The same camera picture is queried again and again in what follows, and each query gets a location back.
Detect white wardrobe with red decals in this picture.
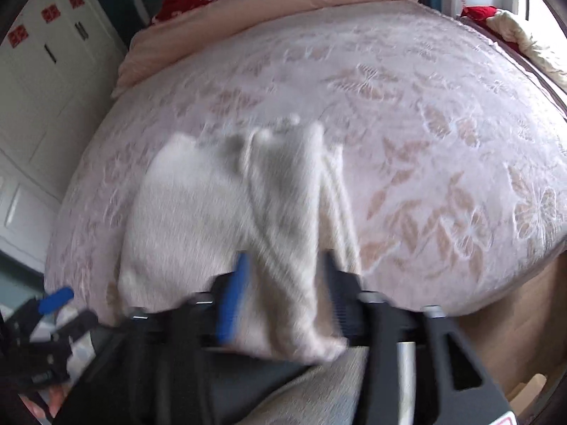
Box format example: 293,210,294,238
1,0,126,273

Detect red cloth on sill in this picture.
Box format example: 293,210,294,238
460,6,498,25

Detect red pillow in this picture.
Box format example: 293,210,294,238
151,0,216,25

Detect cream blanket on sill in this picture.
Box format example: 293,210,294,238
485,10,566,91

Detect pink floral bedspread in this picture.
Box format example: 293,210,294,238
45,1,566,318

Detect peach duvet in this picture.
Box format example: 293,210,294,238
112,0,417,99

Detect cream knit sweater black hearts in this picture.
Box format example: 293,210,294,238
118,117,361,364

